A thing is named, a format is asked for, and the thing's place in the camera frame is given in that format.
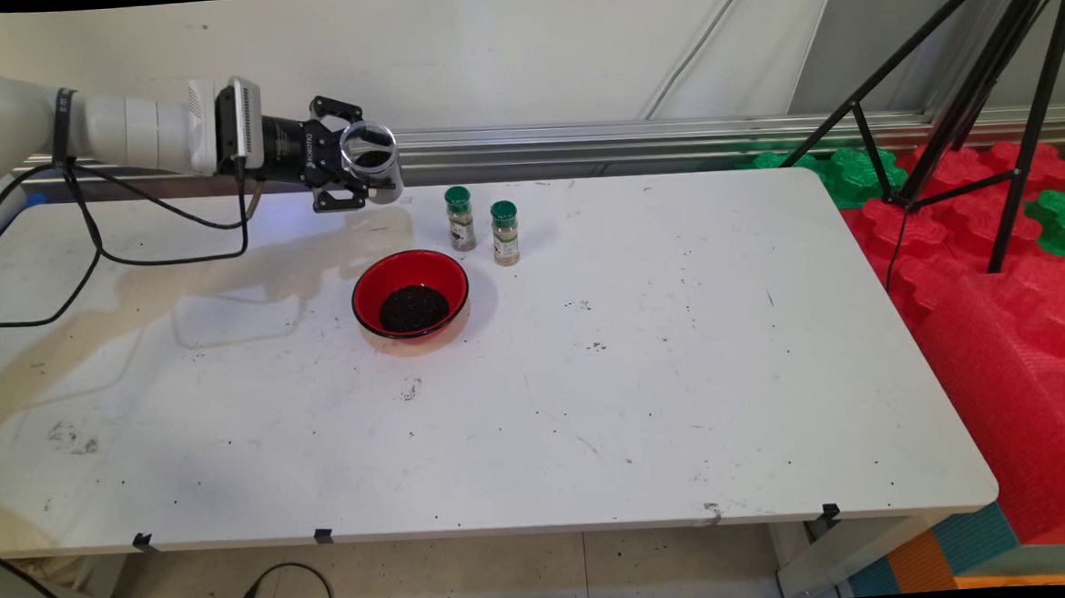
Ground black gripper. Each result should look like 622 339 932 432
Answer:
258 93 375 218

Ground clear plastic jar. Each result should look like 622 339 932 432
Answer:
338 117 404 208

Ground red bowl black rim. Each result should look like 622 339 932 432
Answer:
350 247 473 344

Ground green-capped spice bottle dark label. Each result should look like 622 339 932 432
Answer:
444 186 478 253

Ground black seed pile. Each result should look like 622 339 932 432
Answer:
379 283 452 335

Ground green-capped spice bottle tan contents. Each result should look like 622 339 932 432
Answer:
489 199 522 268

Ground green foam puzzle piece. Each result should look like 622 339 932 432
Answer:
736 143 909 217
1022 188 1065 260

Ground red foam puzzle mat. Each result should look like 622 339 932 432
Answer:
839 137 1065 338

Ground black tripod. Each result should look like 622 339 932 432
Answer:
772 0 1065 300

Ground red foam block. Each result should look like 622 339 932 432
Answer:
909 267 1065 552

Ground teal and orange foam mat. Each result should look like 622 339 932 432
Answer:
845 497 1065 598

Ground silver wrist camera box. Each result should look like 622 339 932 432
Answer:
211 76 267 177

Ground aluminium wall rail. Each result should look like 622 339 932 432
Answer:
15 92 1065 210

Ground black arm strap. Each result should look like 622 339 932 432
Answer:
48 86 82 170

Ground black floor cable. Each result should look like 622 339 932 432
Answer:
228 560 335 598

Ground thin black tripod cable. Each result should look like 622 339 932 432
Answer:
880 206 918 295

